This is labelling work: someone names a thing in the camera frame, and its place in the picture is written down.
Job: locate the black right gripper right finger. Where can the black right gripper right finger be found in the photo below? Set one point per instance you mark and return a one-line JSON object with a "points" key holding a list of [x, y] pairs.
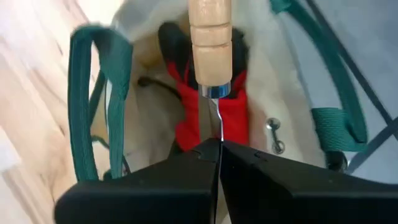
{"points": [[311, 199]]}

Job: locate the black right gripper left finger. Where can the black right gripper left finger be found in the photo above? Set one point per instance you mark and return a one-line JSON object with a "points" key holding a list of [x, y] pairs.
{"points": [[140, 199]]}

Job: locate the red black gardening glove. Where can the red black gardening glove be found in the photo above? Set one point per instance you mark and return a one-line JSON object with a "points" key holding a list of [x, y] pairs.
{"points": [[233, 124]]}

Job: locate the beige green-trimmed gardening bag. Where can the beige green-trimmed gardening bag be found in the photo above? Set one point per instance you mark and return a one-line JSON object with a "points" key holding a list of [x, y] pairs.
{"points": [[280, 77]]}

